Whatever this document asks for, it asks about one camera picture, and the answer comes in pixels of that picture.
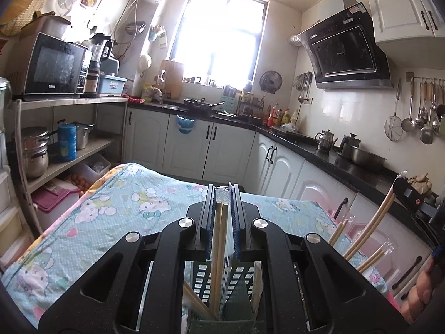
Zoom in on black frying pan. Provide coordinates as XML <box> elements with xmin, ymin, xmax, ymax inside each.
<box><xmin>184</xmin><ymin>98</ymin><xmax>225</xmax><ymax>112</ymax></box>

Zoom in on spice rack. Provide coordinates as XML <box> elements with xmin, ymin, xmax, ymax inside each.
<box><xmin>238</xmin><ymin>92</ymin><xmax>265</xmax><ymax>115</ymax></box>

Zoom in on wooden cutting board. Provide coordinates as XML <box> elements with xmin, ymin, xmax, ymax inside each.
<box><xmin>160</xmin><ymin>59</ymin><xmax>184</xmax><ymax>100</ymax></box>

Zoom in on clear box of eggs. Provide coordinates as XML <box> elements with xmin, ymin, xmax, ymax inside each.
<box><xmin>64</xmin><ymin>162</ymin><xmax>112</xmax><ymax>195</ymax></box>

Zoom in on white base cabinets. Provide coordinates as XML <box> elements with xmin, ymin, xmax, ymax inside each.
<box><xmin>123</xmin><ymin>106</ymin><xmax>445</xmax><ymax>307</ymax></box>

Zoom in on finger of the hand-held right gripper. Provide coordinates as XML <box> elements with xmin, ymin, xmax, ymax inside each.
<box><xmin>394</xmin><ymin>180</ymin><xmax>436</xmax><ymax>213</ymax></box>

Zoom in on row of hanging kitchen utensils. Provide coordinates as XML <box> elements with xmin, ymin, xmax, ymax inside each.
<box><xmin>384</xmin><ymin>73</ymin><xmax>445</xmax><ymax>145</ymax></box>

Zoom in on white colander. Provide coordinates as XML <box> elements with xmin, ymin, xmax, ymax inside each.
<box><xmin>139</xmin><ymin>54</ymin><xmax>153</xmax><ymax>77</ymax></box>

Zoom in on white upper cabinet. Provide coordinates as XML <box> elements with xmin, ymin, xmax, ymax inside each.
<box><xmin>363</xmin><ymin>0</ymin><xmax>445</xmax><ymax>44</ymax></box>

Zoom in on pink lidded storage box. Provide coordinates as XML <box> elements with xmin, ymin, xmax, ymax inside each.
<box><xmin>33</xmin><ymin>181</ymin><xmax>82</xmax><ymax>230</ymax></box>

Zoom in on bunch of chopsticks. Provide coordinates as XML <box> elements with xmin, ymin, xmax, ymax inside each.
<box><xmin>182</xmin><ymin>216</ymin><xmax>395</xmax><ymax>321</ymax></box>

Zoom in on cluster of condiment bottles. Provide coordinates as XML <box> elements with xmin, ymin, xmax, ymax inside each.
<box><xmin>262</xmin><ymin>102</ymin><xmax>301</xmax><ymax>127</ymax></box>

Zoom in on ginger root pile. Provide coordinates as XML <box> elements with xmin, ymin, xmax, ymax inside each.
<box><xmin>407</xmin><ymin>173</ymin><xmax>433</xmax><ymax>195</ymax></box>

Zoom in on hanging dark kitchen tools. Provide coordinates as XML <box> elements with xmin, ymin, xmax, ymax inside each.
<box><xmin>294</xmin><ymin>71</ymin><xmax>313</xmax><ymax>103</ymax></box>

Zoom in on dark kettle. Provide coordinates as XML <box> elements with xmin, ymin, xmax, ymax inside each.
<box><xmin>337</xmin><ymin>133</ymin><xmax>361</xmax><ymax>157</ymax></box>

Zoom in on plastic drawer cabinet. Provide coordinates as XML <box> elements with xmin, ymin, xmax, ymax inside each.
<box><xmin>0</xmin><ymin>132</ymin><xmax>35</xmax><ymax>272</ymax></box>

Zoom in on round black wall fan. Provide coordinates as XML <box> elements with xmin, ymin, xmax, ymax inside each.
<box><xmin>260</xmin><ymin>70</ymin><xmax>282</xmax><ymax>94</ymax></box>

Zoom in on brown cardboard box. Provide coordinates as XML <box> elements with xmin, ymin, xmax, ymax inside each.
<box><xmin>21</xmin><ymin>14</ymin><xmax>72</xmax><ymax>40</ymax></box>

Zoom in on steel kettle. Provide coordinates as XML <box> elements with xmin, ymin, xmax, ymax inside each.
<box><xmin>315</xmin><ymin>129</ymin><xmax>338</xmax><ymax>154</ymax></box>

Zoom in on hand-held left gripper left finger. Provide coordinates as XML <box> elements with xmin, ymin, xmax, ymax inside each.
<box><xmin>38</xmin><ymin>184</ymin><xmax>215</xmax><ymax>334</ymax></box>

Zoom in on blue-grey storage box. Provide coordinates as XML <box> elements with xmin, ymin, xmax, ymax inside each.
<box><xmin>98</xmin><ymin>74</ymin><xmax>128</xmax><ymax>97</ymax></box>

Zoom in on steel cooking pot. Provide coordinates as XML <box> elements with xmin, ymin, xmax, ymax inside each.
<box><xmin>349</xmin><ymin>145</ymin><xmax>387</xmax><ymax>171</ymax></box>

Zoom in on small steel pot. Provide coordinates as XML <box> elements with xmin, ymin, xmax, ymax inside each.
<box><xmin>75</xmin><ymin>122</ymin><xmax>95</xmax><ymax>150</ymax></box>

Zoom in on blue hanging waste bin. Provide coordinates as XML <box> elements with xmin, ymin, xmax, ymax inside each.
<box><xmin>175</xmin><ymin>113</ymin><xmax>197</xmax><ymax>136</ymax></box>

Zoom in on black microwave oven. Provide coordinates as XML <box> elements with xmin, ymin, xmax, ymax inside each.
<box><xmin>23</xmin><ymin>32</ymin><xmax>87</xmax><ymax>96</ymax></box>

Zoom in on chopstick pair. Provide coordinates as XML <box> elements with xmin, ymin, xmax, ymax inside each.
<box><xmin>344</xmin><ymin>171</ymin><xmax>408</xmax><ymax>260</ymax></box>
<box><xmin>209</xmin><ymin>185</ymin><xmax>233</xmax><ymax>321</ymax></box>

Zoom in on wall brush holder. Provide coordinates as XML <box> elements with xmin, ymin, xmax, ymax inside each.
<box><xmin>148</xmin><ymin>24</ymin><xmax>167</xmax><ymax>47</ymax></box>

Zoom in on black range hood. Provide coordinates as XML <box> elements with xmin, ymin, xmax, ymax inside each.
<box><xmin>295</xmin><ymin>0</ymin><xmax>395</xmax><ymax>89</ymax></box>

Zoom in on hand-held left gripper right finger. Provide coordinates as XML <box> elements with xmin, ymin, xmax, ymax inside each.
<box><xmin>232</xmin><ymin>184</ymin><xmax>407</xmax><ymax>334</ymax></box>

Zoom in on metal shelf rack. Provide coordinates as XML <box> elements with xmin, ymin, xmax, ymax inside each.
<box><xmin>14</xmin><ymin>95</ymin><xmax>129</xmax><ymax>237</ymax></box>

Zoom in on water heater hoses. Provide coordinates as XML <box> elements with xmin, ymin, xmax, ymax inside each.
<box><xmin>113</xmin><ymin>0</ymin><xmax>147</xmax><ymax>46</ymax></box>

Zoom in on person's right hand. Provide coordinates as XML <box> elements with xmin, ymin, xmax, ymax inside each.
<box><xmin>400</xmin><ymin>258</ymin><xmax>445</xmax><ymax>325</ymax></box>

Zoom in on cartoon cat printed cloth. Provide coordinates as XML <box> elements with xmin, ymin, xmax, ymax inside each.
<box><xmin>0</xmin><ymin>162</ymin><xmax>388</xmax><ymax>328</ymax></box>

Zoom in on large steel pot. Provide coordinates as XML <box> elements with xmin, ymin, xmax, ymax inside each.
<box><xmin>16</xmin><ymin>127</ymin><xmax>49</xmax><ymax>180</ymax></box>

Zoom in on blender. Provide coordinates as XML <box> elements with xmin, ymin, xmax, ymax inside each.
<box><xmin>83</xmin><ymin>33</ymin><xmax>115</xmax><ymax>98</ymax></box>

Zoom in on round bamboo tray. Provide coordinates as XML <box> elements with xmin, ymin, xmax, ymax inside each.
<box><xmin>0</xmin><ymin>0</ymin><xmax>47</xmax><ymax>37</ymax></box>

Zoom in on window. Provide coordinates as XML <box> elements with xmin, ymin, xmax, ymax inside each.
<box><xmin>167</xmin><ymin>0</ymin><xmax>270</xmax><ymax>89</ymax></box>

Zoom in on blue canister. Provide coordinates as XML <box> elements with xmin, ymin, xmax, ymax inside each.
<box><xmin>57</xmin><ymin>122</ymin><xmax>77</xmax><ymax>162</ymax></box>

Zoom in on green plastic utensil basket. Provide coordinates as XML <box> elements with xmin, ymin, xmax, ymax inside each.
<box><xmin>139</xmin><ymin>260</ymin><xmax>310</xmax><ymax>334</ymax></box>

